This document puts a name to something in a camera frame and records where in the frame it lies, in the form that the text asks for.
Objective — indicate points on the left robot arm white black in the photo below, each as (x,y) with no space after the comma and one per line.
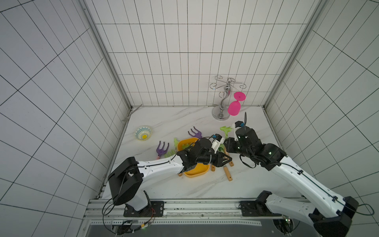
(128,182)

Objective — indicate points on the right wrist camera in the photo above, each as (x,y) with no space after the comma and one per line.
(236,126)

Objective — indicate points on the metal base rail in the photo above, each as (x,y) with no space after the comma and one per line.
(194,211)

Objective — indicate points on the purple fork pink handle left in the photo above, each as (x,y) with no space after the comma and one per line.
(162,149)

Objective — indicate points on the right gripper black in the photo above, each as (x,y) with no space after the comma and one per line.
(232,144)

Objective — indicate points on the silver cup holder stand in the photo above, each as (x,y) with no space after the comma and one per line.
(220,111)

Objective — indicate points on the pink plastic goblet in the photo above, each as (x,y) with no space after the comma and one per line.
(235,107)

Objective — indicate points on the green trowel behind box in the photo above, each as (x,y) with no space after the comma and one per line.
(176,142)

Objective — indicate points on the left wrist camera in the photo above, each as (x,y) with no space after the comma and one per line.
(217,142)

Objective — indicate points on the purple fork pink handle right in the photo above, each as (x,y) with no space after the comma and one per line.
(195,133)

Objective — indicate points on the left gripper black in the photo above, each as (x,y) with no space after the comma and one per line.
(219,159)

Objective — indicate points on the yellow plastic storage box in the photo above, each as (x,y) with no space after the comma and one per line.
(200,169)

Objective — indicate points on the patterned small bowl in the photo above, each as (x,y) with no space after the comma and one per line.
(143,133)

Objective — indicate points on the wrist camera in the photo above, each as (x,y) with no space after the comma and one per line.
(217,142)
(236,126)

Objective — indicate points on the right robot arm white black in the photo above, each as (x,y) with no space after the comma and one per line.
(327,211)

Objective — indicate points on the purple fork pink handle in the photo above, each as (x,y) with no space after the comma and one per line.
(162,149)
(195,133)

